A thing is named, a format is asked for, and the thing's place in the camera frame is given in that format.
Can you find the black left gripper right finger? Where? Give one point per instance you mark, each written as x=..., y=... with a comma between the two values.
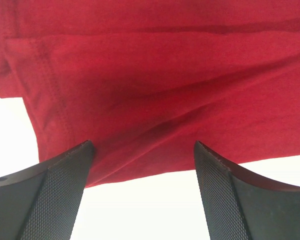
x=240, y=204

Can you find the dark red t shirt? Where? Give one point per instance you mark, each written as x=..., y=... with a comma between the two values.
x=145, y=79

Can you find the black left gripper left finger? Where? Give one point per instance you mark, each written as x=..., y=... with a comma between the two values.
x=41, y=202

